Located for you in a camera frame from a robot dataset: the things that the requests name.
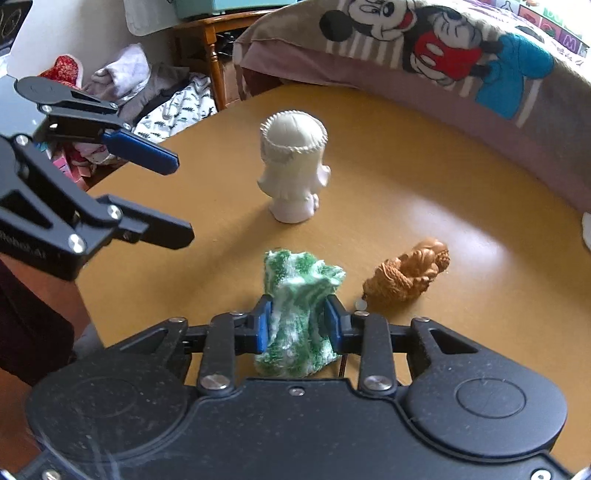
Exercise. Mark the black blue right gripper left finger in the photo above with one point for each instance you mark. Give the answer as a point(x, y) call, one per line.
point(252, 330)

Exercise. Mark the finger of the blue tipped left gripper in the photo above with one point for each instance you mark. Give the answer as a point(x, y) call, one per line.
point(139, 151)

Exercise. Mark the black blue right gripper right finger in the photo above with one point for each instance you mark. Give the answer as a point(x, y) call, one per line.
point(345, 329)

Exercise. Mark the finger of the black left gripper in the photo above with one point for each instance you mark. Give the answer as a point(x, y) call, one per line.
point(155, 228)

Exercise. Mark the green white fluffy cloth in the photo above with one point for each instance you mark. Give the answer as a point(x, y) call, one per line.
point(299, 343)

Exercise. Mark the white ceramic figurine container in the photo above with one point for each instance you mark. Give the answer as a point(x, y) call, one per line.
point(292, 147)

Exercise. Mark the pile of clothes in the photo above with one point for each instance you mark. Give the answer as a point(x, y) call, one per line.
point(157, 100)

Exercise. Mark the orange carved toad figurine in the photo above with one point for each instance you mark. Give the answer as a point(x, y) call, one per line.
point(405, 278)

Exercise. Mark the red patterned cloth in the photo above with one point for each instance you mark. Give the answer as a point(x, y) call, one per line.
point(66, 70)

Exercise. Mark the white plastic lid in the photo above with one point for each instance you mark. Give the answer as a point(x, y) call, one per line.
point(145, 17)

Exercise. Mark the teal plastic storage box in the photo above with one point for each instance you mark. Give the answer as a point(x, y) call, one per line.
point(189, 8)

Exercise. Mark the wooden side table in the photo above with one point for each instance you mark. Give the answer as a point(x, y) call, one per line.
point(194, 45)

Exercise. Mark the purple bed sheet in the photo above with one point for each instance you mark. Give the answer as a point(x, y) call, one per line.
point(265, 64)

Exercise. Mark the crumpled white tissue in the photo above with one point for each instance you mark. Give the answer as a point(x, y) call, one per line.
point(586, 229)

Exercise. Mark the Mickey Mouse blanket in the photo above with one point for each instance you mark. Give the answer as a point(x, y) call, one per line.
point(483, 53)

